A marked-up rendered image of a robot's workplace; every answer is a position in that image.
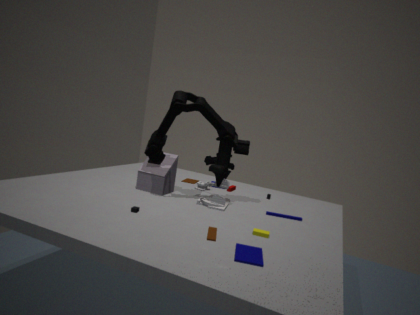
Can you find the yellow rectangular block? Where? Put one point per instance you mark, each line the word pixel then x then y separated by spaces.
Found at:
pixel 262 233

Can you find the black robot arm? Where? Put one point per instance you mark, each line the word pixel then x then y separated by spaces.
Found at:
pixel 227 136

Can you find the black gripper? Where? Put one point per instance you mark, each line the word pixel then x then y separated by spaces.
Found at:
pixel 221 170

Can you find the brown flat bar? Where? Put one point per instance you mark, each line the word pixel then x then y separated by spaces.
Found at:
pixel 212 232

